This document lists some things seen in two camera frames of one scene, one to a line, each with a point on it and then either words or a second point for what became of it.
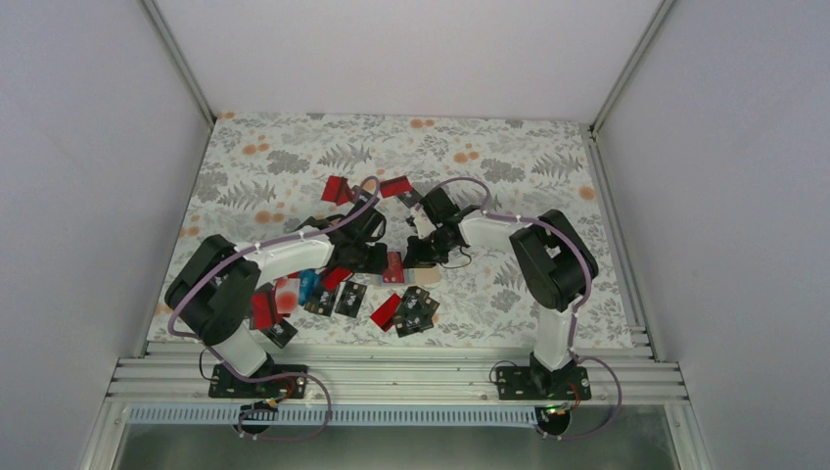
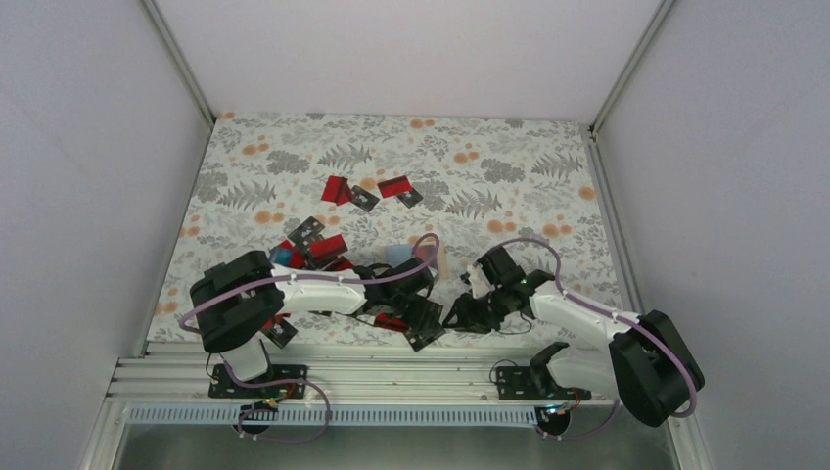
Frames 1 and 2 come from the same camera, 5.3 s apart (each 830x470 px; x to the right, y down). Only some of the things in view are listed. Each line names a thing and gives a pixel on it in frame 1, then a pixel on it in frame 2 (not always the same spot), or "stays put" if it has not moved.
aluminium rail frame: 179,373 stays put
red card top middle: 394,186 stays put
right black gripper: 417,258 → 468,318
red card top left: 337,190 stays put
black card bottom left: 281,333 stays put
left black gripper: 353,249 → 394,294
